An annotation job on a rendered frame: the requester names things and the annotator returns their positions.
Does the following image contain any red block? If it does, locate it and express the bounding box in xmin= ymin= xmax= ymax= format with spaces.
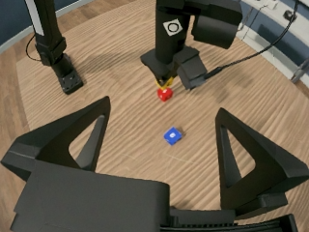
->
xmin=157 ymin=88 xmax=173 ymax=102

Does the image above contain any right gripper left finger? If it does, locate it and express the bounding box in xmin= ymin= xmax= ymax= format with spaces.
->
xmin=9 ymin=96 xmax=111 ymax=172

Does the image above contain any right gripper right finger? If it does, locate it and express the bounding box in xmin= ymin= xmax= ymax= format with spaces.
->
xmin=214 ymin=107 xmax=309 ymax=210

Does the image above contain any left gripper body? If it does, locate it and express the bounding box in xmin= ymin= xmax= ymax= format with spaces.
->
xmin=140 ymin=34 xmax=208 ymax=81

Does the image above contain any blue block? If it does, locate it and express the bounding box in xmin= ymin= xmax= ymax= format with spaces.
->
xmin=163 ymin=127 xmax=181 ymax=145

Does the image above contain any yellow block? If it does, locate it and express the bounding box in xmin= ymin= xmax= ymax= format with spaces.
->
xmin=155 ymin=77 xmax=173 ymax=91

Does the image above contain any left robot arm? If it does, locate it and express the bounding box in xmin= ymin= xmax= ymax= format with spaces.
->
xmin=24 ymin=0 xmax=242 ymax=94

